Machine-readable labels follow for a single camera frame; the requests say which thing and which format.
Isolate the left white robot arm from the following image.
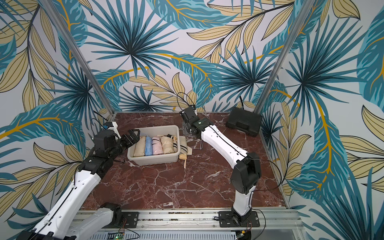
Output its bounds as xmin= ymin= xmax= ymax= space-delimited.
xmin=17 ymin=127 xmax=140 ymax=240

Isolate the aluminium corner post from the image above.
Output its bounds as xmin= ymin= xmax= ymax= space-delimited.
xmin=41 ymin=0 xmax=115 ymax=115
xmin=254 ymin=1 xmax=315 ymax=115

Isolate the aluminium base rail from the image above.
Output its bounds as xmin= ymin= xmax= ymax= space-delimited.
xmin=44 ymin=208 xmax=301 ymax=240

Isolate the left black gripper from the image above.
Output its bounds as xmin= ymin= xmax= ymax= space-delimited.
xmin=108 ymin=128 xmax=140 ymax=161

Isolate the right aluminium corner post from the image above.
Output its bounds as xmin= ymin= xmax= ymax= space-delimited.
xmin=254 ymin=1 xmax=315 ymax=115

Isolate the black plastic tool case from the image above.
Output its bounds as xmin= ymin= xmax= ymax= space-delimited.
xmin=226 ymin=108 xmax=263 ymax=137

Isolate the green circuit board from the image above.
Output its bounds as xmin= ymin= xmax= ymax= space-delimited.
xmin=107 ymin=233 xmax=125 ymax=240

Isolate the pink umbrella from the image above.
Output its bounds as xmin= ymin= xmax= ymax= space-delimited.
xmin=152 ymin=137 xmax=164 ymax=155

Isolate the tan umbrella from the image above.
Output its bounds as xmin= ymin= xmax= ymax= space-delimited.
xmin=133 ymin=136 xmax=146 ymax=157

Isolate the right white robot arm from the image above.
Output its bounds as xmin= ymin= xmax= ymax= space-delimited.
xmin=179 ymin=106 xmax=261 ymax=227

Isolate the left aluminium corner post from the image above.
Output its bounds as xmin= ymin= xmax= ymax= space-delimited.
xmin=41 ymin=0 xmax=115 ymax=115

